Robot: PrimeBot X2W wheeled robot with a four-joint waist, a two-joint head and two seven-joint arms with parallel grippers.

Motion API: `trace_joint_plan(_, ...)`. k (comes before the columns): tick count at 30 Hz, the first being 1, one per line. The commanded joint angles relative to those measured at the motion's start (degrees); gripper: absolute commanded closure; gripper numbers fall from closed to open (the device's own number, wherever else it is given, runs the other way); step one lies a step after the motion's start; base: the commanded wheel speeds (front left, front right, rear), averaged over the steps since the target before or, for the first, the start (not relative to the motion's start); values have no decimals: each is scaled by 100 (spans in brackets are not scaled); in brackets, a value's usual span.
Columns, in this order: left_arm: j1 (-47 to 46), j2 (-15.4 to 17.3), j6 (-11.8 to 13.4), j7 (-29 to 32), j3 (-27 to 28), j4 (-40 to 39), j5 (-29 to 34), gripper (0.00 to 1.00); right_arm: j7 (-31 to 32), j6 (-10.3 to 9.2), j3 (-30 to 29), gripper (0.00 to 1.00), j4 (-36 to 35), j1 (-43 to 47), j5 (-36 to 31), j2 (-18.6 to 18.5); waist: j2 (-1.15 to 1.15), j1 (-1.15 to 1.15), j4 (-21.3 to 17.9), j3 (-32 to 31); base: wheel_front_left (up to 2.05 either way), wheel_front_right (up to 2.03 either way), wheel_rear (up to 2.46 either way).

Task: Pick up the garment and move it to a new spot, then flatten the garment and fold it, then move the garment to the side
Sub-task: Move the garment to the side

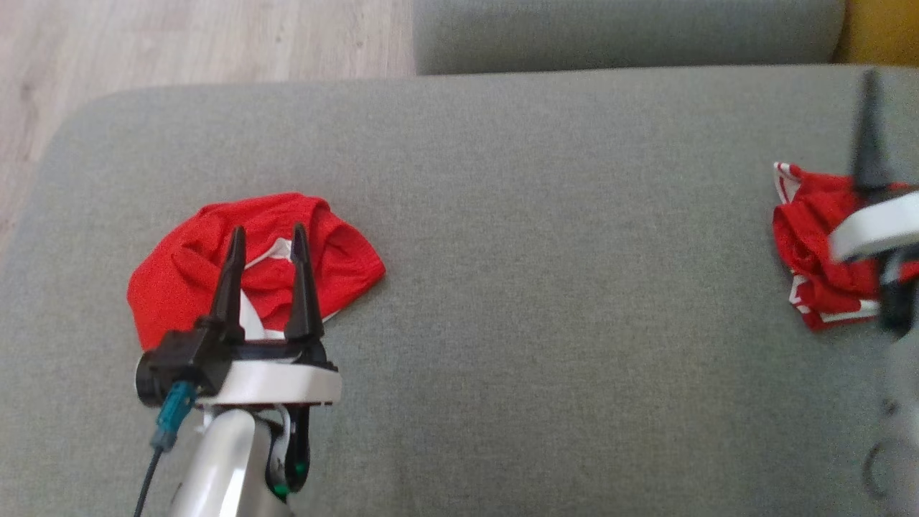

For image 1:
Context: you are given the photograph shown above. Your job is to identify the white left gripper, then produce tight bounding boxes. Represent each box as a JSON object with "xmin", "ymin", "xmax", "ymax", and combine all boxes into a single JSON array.
[{"xmin": 195, "ymin": 222, "xmax": 344, "ymax": 409}]

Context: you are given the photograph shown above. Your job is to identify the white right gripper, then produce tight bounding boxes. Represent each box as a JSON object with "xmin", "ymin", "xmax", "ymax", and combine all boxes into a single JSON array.
[{"xmin": 828, "ymin": 67, "xmax": 919, "ymax": 264}]

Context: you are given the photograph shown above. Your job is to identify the red shorts with white stripe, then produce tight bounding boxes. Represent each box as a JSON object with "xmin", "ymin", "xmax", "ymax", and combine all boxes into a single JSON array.
[{"xmin": 126, "ymin": 192, "xmax": 387, "ymax": 353}]

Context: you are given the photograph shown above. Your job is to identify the red basketball jersey number 23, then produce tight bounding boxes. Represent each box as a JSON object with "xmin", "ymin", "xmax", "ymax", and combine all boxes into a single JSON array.
[{"xmin": 772, "ymin": 161, "xmax": 919, "ymax": 333}]

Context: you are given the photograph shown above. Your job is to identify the yellow pillow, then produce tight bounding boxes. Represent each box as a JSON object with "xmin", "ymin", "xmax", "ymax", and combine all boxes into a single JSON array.
[{"xmin": 833, "ymin": 0, "xmax": 919, "ymax": 67}]

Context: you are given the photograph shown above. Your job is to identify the grey sofa back cushion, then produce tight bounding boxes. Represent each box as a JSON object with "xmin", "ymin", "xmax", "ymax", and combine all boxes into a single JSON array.
[{"xmin": 412, "ymin": 0, "xmax": 847, "ymax": 76}]

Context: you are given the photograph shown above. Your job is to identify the grey sofa seat cushion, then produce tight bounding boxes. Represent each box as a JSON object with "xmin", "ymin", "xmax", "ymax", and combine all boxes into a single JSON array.
[{"xmin": 0, "ymin": 65, "xmax": 919, "ymax": 517}]

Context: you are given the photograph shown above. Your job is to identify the black cable with teal connector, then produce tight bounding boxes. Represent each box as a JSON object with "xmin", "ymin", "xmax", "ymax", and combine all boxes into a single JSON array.
[{"xmin": 132, "ymin": 380, "xmax": 199, "ymax": 517}]

